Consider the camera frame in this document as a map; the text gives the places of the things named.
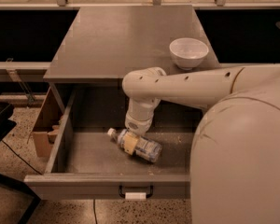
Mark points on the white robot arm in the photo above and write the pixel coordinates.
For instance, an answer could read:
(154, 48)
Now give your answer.
(234, 166)

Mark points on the metal rail frame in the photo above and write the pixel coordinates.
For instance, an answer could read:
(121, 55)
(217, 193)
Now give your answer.
(33, 33)

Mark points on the clear plastic water bottle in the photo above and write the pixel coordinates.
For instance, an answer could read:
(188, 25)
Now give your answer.
(146, 149)

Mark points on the brown cardboard box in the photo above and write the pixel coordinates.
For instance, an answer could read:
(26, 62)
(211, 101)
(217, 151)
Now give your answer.
(46, 126)

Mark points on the grey drawer cabinet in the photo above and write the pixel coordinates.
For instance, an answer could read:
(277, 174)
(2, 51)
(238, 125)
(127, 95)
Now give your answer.
(114, 55)

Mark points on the black drawer handle with tag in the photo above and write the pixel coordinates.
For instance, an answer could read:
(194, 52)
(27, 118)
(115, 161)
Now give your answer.
(136, 193)

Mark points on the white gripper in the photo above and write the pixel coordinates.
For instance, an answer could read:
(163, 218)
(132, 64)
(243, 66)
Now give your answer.
(138, 126)

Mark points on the white ceramic bowl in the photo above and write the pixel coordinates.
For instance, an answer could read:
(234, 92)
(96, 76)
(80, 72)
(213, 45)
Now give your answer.
(188, 53)

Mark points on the open grey top drawer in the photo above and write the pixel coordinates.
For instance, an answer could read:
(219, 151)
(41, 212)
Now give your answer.
(86, 164)

